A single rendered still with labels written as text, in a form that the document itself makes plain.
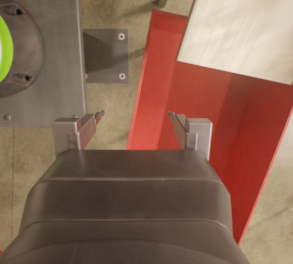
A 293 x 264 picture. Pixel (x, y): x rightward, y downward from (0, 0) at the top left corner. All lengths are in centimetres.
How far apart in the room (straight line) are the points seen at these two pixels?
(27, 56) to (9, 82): 4
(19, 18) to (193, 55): 30
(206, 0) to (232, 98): 45
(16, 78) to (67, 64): 8
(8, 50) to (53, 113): 12
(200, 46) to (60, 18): 25
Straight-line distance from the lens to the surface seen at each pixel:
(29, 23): 36
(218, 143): 82
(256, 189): 71
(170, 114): 15
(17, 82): 37
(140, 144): 77
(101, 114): 15
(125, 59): 125
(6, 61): 31
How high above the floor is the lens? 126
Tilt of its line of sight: 75 degrees down
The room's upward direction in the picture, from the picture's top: 175 degrees clockwise
